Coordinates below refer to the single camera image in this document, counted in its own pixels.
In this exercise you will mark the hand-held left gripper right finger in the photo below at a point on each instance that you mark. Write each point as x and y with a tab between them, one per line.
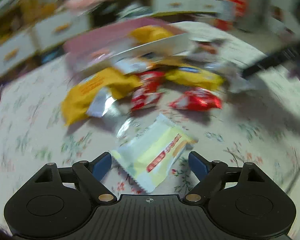
197	164

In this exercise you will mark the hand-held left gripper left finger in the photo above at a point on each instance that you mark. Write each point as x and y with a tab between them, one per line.
102	164

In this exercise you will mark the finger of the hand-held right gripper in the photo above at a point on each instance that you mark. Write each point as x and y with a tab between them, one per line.
267	63

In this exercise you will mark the white pale yellow snack packet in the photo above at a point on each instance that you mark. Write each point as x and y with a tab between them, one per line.
152	155

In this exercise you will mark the red foil snack packet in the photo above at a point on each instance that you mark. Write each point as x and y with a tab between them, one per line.
194	100

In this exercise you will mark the pink cardboard box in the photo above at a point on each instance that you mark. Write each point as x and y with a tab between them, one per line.
90	45

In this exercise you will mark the silver blue snack packet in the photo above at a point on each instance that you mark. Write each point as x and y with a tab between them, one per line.
101	104

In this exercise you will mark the red orange carton boxes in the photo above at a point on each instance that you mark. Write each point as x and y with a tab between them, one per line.
236	2

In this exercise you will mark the yellow packet with blue label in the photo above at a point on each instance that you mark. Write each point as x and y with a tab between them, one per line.
197	77

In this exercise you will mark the large yellow snack packet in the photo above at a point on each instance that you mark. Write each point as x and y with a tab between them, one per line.
90	90

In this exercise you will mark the floral tablecloth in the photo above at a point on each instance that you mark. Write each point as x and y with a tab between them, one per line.
35	120

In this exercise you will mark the low wooden cabinet white drawers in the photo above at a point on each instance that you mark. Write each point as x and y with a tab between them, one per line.
189	3

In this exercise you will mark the plain yellow snack packet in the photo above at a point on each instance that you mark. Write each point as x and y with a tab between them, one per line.
150	33

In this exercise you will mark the wooden shelf cabinet white drawers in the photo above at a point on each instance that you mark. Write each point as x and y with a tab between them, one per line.
12	52

